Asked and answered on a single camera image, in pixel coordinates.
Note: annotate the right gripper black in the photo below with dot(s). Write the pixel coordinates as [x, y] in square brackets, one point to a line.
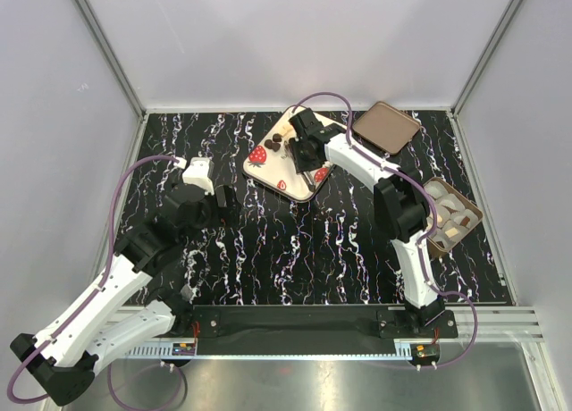
[302, 166]

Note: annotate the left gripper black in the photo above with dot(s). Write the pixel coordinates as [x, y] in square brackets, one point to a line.
[229, 213]

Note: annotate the black metal tongs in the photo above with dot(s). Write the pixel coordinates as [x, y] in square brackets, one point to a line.
[308, 179]

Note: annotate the brown tin box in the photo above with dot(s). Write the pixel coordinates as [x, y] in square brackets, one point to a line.
[457, 216]

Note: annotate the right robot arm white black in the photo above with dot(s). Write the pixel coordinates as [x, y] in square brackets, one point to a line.
[401, 209]

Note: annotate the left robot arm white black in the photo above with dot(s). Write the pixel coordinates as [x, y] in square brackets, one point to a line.
[65, 357]

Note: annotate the strawberry pattern white tray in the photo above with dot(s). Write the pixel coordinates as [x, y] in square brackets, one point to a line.
[276, 171]

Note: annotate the brown tin lid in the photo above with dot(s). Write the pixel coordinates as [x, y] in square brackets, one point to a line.
[386, 127]

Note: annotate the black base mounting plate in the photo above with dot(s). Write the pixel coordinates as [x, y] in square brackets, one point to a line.
[383, 321]

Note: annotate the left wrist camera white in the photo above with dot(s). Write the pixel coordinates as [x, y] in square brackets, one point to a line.
[197, 171]

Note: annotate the white cable duct left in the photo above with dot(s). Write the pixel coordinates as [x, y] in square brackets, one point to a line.
[163, 350]

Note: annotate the aluminium frame rail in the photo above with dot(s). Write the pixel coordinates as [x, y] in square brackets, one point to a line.
[496, 324]

